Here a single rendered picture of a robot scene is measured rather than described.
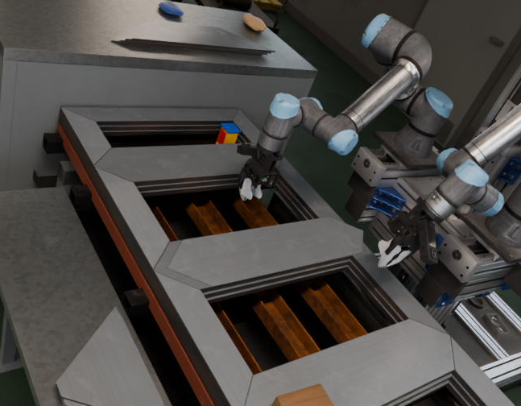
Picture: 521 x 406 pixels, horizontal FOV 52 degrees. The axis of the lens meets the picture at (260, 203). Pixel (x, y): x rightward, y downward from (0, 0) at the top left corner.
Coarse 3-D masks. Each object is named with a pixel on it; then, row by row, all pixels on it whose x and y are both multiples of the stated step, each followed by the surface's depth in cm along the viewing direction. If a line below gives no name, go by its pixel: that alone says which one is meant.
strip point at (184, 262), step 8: (184, 248) 146; (176, 256) 143; (184, 256) 144; (192, 256) 145; (176, 264) 140; (184, 264) 141; (192, 264) 142; (184, 272) 139; (192, 272) 140; (200, 272) 141; (200, 280) 139; (208, 280) 140
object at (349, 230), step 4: (336, 220) 183; (336, 224) 181; (340, 224) 182; (344, 224) 182; (340, 228) 180; (344, 228) 180; (348, 228) 181; (352, 228) 182; (344, 232) 178; (348, 232) 179; (352, 232) 180; (356, 232) 181; (348, 236) 177; (352, 236) 178; (356, 236) 179; (360, 236) 180; (352, 240) 176; (356, 240) 177; (360, 240) 178; (356, 244) 175; (360, 244) 176; (360, 248) 174
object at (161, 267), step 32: (64, 128) 180; (128, 128) 189; (160, 128) 197; (192, 128) 206; (160, 192) 169; (192, 192) 177; (288, 192) 191; (352, 256) 170; (160, 288) 134; (224, 288) 142; (256, 288) 148; (192, 352) 124; (448, 384) 145
